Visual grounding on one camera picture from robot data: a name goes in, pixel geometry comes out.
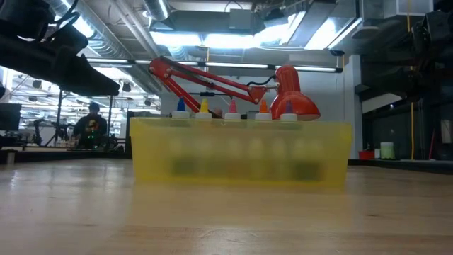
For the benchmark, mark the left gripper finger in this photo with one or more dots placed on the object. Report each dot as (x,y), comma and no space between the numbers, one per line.
(88,79)

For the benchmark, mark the blue food coloring bottle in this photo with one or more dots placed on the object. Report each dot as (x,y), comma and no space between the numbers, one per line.
(180,112)

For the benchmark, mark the yellow food coloring bottle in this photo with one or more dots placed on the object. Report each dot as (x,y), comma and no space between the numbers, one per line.
(204,113)

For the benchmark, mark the pink food coloring bottle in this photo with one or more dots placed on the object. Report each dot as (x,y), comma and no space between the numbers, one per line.
(232,114)

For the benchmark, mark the orange food coloring bottle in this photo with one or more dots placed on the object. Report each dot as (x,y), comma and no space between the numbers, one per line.
(263,112)

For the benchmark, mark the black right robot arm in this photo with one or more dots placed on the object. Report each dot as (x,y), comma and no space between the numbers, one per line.
(435,32)

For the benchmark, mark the person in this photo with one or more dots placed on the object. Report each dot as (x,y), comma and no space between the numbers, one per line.
(90,127)

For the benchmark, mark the black monitor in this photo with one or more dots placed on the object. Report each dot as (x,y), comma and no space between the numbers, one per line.
(10,117)

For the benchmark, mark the long linear ceiling light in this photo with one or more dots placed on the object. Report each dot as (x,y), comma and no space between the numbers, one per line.
(233,65)

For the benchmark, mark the yellow translucent plastic bin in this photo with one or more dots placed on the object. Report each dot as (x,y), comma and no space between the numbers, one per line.
(240,156)

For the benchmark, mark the red desk lamp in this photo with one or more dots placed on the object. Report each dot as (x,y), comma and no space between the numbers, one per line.
(293,102)

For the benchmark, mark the red storage box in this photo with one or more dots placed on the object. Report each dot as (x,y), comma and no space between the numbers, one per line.
(366,154)

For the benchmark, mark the small white container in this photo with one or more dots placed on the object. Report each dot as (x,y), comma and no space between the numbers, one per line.
(377,153)

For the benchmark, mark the green plastic container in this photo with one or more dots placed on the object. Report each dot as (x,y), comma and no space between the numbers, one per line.
(386,150)

